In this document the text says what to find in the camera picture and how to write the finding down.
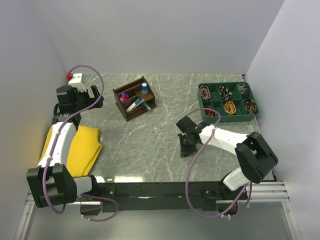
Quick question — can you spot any dark purple highlighter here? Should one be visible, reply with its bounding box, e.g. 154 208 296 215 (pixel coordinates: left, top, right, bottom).
121 92 129 98

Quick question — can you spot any light green clip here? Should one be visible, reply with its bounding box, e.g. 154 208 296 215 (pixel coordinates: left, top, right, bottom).
144 104 152 111

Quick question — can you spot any blue capped small bottle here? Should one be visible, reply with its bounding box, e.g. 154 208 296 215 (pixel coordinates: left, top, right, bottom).
141 82 148 95

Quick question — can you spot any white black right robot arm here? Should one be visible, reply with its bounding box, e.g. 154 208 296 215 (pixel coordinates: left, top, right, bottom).
176 116 279 200

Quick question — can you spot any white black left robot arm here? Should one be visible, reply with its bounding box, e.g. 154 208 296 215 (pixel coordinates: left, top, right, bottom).
26 85 104 208

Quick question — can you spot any red black rolled band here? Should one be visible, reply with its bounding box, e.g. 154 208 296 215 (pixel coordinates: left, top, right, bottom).
204 105 217 117

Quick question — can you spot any pink black rolled band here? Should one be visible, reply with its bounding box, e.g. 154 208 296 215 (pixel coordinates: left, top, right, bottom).
199 85 211 101

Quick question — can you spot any brown wooden desk organizer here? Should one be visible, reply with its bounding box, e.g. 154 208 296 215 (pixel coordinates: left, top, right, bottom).
112 76 157 121

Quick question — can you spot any yellow folded cloth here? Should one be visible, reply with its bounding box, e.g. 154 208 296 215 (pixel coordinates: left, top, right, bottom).
37 123 102 178

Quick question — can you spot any yellow rolled band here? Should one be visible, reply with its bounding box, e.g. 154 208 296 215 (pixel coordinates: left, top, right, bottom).
224 101 237 116

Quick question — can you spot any black white rolled band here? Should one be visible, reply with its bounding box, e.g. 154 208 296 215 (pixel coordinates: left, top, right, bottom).
218 85 232 100

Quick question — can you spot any green compartment tray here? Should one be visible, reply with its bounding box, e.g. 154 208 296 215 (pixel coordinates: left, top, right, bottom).
197 81 260 124

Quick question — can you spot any brown black rolled band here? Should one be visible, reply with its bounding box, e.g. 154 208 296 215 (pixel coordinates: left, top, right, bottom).
243 98 257 115

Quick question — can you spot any grey crumpled item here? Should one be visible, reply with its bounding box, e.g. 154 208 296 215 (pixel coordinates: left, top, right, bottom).
237 83 250 99

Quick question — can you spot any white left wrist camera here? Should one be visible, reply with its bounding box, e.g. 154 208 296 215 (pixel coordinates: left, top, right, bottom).
66 72 87 93

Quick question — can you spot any black base frame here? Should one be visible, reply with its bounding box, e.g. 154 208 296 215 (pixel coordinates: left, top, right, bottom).
84 181 242 211

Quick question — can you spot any aluminium rail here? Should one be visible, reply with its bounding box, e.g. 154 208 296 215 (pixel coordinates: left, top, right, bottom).
25 181 290 205

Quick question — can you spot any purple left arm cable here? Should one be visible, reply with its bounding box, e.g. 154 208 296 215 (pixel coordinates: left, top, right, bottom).
41 64 119 222

